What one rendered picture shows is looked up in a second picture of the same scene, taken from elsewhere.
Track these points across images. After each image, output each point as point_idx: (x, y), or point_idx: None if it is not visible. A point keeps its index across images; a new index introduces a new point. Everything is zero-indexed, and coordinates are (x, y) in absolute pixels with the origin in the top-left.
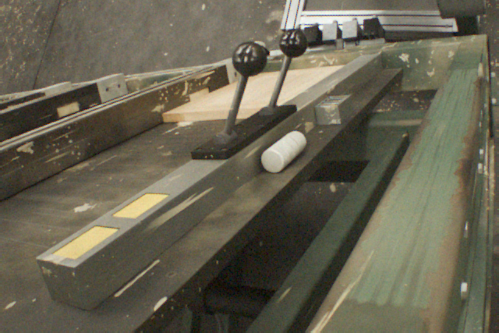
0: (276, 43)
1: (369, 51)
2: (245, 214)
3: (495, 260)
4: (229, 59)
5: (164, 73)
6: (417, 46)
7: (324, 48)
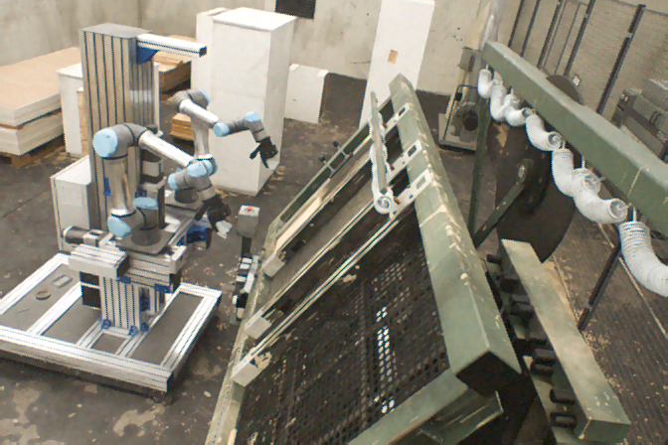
0: (150, 427)
1: (274, 235)
2: None
3: (333, 326)
4: (266, 262)
5: (253, 305)
6: (276, 225)
7: (250, 272)
